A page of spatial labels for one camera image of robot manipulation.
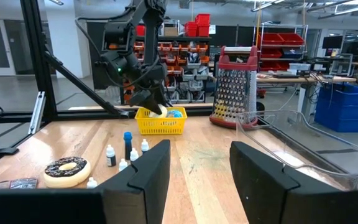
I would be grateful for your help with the wooden workbench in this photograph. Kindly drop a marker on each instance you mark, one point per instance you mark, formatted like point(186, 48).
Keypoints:
point(306, 79)

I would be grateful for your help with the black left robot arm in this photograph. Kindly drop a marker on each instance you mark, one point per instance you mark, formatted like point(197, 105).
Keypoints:
point(120, 37)

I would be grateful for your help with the small black monitor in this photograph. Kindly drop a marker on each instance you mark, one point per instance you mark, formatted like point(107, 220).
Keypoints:
point(332, 42)

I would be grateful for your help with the parts shelf with orange bins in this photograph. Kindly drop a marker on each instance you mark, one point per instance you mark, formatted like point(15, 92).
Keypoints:
point(194, 62)

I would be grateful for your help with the clear plastic bin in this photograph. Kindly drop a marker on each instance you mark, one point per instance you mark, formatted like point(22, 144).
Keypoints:
point(322, 155)

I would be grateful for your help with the black frame foot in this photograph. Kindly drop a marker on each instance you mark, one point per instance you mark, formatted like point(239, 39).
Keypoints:
point(0, 153)

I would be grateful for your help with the pale green frosted toy donut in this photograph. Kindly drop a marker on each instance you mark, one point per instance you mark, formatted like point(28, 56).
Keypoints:
point(164, 112)

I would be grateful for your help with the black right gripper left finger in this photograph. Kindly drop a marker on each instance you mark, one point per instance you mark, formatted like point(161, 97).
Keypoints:
point(148, 193)

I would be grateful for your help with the red stacked crates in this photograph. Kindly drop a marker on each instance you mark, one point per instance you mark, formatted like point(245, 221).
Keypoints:
point(197, 26)

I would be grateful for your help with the blue storage tote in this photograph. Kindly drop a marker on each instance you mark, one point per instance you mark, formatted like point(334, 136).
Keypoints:
point(340, 119)
point(350, 95)

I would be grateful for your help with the yellow plastic basket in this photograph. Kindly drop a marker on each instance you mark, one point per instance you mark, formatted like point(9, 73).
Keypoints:
point(160, 126)

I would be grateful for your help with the silver aluminium bracket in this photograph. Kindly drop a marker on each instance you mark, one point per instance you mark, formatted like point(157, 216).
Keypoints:
point(37, 112)

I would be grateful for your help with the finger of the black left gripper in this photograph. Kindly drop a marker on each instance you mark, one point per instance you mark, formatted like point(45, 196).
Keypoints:
point(157, 104)
point(140, 99)

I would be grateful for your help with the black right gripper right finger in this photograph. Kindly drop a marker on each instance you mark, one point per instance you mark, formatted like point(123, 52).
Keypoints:
point(259, 193)

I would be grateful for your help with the blue tape roll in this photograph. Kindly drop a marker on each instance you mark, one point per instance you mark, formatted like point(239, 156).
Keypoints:
point(174, 114)

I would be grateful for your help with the red steel box grater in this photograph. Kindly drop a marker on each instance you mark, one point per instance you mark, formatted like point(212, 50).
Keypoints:
point(233, 93)

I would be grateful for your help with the blue-capped dropper bottle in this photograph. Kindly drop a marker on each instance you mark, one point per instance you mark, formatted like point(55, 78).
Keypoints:
point(128, 144)

